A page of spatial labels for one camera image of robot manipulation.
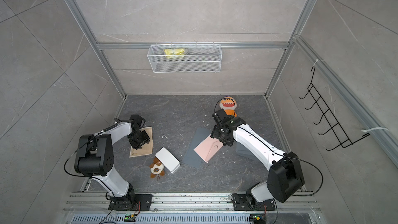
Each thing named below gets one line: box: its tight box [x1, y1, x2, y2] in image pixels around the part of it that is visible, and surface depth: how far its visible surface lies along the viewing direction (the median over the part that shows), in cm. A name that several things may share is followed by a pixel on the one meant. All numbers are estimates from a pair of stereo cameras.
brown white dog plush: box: [149, 157, 165, 179], surface depth 83 cm
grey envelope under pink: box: [182, 127, 211, 168], surface depth 93 cm
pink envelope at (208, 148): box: [193, 134, 224, 163], surface depth 92 cm
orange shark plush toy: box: [219, 95, 238, 118], surface depth 109 cm
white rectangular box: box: [154, 146, 181, 174], surface depth 84 cm
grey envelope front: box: [235, 141, 264, 166], surface depth 89 cm
